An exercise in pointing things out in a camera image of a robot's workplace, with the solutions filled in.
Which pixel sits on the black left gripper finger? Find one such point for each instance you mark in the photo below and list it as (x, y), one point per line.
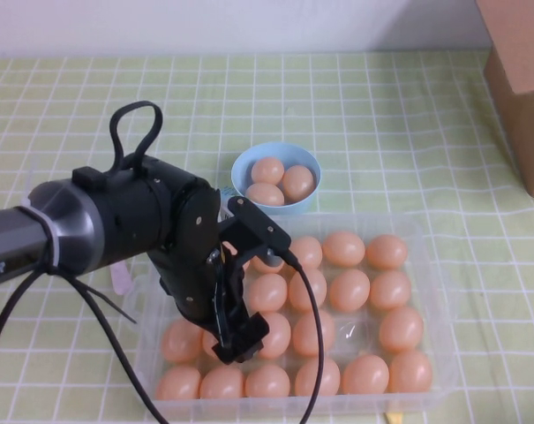
(254, 331)
(227, 353)

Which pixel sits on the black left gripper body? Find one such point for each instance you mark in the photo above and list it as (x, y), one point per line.
(230, 300)

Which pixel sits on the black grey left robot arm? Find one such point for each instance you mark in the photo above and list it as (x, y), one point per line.
(116, 221)

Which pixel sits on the clear plastic egg box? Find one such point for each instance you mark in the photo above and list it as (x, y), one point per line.
(438, 309)

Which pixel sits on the brown cardboard box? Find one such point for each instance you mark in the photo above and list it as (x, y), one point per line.
(522, 110)

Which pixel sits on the pink plastic knife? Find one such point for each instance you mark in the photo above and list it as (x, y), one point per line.
(121, 280)

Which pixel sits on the black zip tie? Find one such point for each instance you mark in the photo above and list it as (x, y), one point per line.
(112, 307)

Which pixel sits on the light blue bowl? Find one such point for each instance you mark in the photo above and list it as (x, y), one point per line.
(276, 148)

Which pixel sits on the white zip tie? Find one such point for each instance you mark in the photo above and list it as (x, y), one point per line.
(50, 238)

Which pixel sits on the green checked tablecloth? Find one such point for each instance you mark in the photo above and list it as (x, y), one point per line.
(381, 132)

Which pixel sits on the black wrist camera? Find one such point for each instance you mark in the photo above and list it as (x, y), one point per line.
(257, 225)

